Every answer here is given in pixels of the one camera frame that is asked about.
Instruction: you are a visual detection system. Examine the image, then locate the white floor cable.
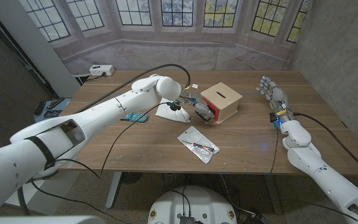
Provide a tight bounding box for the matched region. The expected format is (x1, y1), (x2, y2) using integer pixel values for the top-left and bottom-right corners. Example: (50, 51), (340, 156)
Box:
(219, 174), (257, 218)

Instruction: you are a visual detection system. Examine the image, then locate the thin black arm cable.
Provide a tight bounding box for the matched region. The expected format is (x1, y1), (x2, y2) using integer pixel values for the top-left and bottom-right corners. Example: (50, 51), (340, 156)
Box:
(17, 101), (175, 224)
(268, 126), (280, 175)

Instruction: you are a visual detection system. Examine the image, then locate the black teal left wrist camera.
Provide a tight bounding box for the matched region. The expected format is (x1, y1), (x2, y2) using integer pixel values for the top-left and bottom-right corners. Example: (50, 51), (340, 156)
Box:
(166, 101), (182, 112)

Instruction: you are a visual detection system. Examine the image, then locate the white power strip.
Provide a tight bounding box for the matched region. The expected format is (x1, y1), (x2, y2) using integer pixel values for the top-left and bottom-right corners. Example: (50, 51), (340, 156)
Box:
(88, 64), (116, 77)

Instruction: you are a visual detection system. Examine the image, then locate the black remote control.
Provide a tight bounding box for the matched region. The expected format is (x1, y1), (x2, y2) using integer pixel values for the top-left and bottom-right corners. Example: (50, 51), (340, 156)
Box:
(34, 101), (47, 116)
(43, 109), (63, 119)
(46, 97), (65, 110)

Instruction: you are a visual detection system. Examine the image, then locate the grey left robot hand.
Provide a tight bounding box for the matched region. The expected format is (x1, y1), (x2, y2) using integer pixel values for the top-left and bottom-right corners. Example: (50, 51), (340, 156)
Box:
(183, 90), (216, 124)

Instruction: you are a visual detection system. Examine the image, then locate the grey table leg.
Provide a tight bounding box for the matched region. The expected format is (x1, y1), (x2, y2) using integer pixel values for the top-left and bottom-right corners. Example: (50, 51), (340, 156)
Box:
(263, 174), (283, 215)
(105, 171), (122, 209)

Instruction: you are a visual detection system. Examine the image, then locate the black blue right wrist camera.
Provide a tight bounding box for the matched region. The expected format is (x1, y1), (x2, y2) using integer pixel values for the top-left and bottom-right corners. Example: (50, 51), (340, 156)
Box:
(268, 111), (281, 129)

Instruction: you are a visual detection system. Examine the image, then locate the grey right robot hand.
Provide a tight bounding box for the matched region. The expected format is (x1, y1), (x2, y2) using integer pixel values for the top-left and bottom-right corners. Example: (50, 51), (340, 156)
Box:
(255, 76), (293, 125)

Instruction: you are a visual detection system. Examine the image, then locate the clear blister pack with screwdriver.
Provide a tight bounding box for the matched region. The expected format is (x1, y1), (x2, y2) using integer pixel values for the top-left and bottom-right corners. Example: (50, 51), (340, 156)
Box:
(177, 125), (221, 165)

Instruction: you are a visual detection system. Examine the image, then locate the white folded tissue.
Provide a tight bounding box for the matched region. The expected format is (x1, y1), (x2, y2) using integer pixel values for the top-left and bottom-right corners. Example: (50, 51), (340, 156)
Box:
(155, 98), (191, 124)

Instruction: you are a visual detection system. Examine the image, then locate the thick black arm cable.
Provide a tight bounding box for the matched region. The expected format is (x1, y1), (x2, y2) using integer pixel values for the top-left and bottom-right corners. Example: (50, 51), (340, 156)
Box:
(292, 112), (358, 180)
(73, 63), (192, 114)

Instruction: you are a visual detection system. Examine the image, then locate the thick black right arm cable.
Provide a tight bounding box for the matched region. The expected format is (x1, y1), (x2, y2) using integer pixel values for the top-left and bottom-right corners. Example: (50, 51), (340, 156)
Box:
(292, 112), (358, 180)

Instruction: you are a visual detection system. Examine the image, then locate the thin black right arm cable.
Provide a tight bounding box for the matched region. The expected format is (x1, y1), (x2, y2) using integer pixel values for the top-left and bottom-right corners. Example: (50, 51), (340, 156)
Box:
(268, 126), (280, 175)

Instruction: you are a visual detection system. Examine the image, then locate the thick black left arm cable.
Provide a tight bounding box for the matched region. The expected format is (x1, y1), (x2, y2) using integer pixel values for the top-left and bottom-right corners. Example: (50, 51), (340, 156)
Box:
(73, 63), (192, 114)

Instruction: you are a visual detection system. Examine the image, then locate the blue round stool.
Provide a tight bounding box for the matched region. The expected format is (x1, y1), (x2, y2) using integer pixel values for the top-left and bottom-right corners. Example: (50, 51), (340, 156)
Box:
(33, 98), (71, 124)

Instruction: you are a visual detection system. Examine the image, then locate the red-front drawer with black handle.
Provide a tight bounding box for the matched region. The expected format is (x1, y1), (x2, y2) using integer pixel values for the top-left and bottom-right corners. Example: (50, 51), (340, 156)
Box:
(202, 98), (221, 124)

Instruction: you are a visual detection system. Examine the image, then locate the wooden box with slot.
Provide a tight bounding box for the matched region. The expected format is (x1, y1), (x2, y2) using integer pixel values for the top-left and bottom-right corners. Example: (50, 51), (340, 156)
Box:
(200, 82), (244, 124)

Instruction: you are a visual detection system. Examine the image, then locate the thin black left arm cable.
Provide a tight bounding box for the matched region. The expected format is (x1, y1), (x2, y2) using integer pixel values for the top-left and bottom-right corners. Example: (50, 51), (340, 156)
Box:
(17, 101), (175, 224)

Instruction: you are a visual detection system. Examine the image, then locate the black power cord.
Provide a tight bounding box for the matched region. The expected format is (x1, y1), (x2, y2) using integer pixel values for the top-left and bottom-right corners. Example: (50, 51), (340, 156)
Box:
(73, 72), (107, 84)

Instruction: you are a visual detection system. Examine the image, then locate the teal phone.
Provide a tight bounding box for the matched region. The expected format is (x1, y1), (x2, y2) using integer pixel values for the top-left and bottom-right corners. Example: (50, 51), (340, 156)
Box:
(119, 111), (149, 123)

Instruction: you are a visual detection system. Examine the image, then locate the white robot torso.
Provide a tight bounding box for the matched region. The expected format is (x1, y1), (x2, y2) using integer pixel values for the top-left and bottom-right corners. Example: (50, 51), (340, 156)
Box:
(147, 185), (238, 224)

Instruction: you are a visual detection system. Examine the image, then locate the printed window backdrop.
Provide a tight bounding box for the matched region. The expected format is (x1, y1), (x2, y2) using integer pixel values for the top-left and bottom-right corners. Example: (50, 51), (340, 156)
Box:
(19, 0), (312, 75)

